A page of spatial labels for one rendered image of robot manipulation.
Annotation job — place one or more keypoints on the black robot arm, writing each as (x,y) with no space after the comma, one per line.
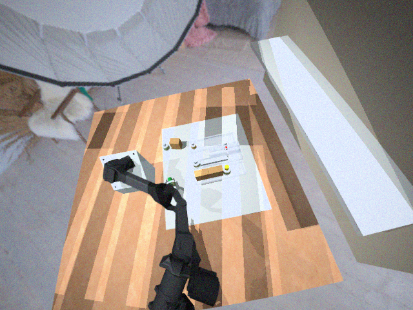
(183,263)

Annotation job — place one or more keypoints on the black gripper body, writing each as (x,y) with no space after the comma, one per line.
(163,302)

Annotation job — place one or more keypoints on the olive green jar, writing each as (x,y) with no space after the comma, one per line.
(171,182)

